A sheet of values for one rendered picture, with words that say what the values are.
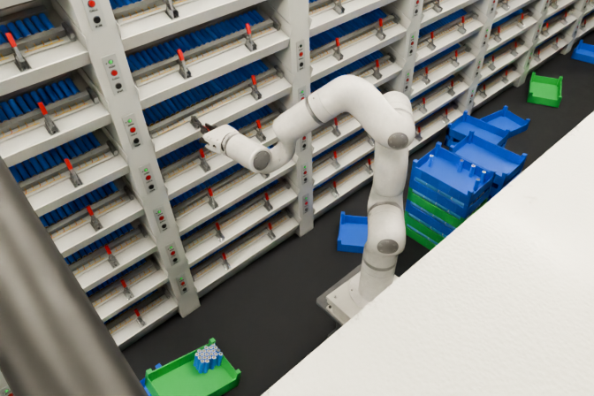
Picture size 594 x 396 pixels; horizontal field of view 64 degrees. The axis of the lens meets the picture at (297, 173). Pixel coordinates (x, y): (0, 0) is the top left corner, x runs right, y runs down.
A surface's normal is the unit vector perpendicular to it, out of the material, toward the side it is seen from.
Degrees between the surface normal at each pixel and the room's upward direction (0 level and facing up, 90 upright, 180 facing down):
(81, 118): 21
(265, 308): 0
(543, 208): 0
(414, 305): 0
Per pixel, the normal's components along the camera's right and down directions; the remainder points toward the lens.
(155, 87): 0.20, -0.53
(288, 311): -0.04, -0.75
